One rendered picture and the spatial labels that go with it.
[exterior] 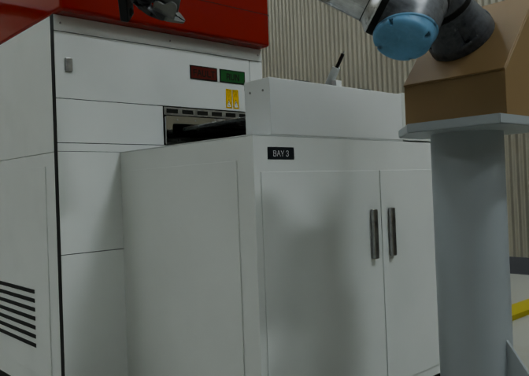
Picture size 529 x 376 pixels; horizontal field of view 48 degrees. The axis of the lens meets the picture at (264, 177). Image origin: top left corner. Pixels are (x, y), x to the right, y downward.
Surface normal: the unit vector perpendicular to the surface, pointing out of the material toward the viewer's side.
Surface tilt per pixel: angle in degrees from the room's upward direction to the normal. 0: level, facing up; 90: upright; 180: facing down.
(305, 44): 90
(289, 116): 90
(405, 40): 145
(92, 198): 90
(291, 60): 90
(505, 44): 49
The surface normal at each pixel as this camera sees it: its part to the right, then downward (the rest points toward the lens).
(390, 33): -0.30, 0.82
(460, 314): -0.60, 0.01
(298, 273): 0.68, -0.04
